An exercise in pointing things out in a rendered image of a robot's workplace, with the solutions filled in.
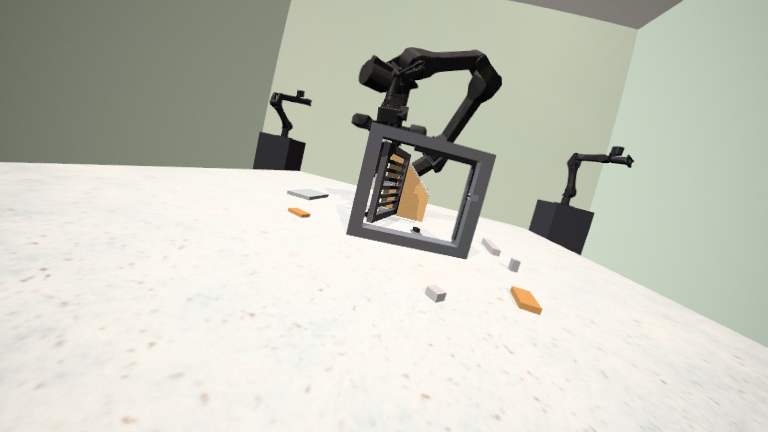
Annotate orange flat bar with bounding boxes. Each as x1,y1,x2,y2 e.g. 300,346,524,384
287,208,311,218

